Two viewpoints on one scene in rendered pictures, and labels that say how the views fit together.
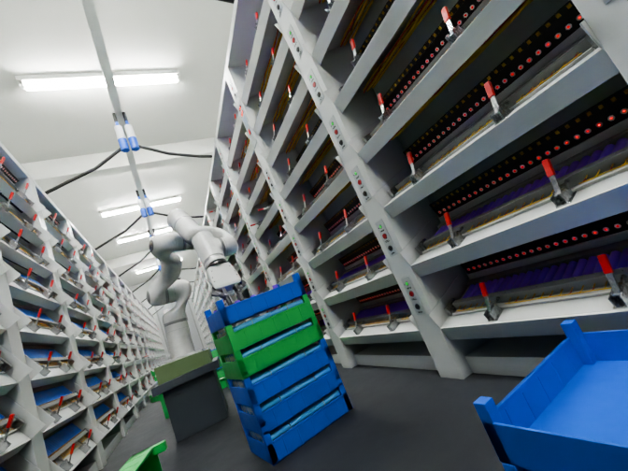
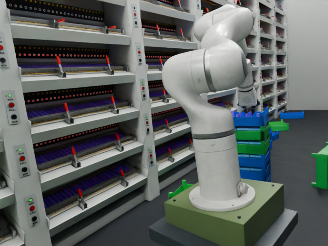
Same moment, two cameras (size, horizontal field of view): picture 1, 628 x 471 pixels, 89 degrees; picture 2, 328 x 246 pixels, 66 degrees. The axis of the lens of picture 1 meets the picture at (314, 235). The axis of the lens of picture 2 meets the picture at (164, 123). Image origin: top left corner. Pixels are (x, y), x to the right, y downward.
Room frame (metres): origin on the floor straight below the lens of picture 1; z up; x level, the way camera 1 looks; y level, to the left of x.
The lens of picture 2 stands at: (2.17, 1.48, 0.70)
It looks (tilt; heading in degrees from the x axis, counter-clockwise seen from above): 9 degrees down; 246
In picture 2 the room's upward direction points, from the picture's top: 6 degrees counter-clockwise
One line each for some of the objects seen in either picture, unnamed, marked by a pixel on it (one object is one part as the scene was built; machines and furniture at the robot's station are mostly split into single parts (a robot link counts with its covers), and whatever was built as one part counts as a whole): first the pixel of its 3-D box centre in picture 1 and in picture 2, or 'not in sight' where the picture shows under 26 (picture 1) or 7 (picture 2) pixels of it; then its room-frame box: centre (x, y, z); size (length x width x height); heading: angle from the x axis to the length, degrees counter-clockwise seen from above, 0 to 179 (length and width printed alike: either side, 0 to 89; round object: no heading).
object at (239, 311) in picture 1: (254, 302); (239, 116); (1.12, 0.28, 0.44); 0.30 x 0.20 x 0.08; 125
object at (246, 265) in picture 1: (250, 263); not in sight; (2.95, 0.65, 0.90); 0.20 x 0.09 x 1.81; 117
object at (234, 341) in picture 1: (263, 324); (240, 129); (1.12, 0.28, 0.36); 0.30 x 0.20 x 0.08; 125
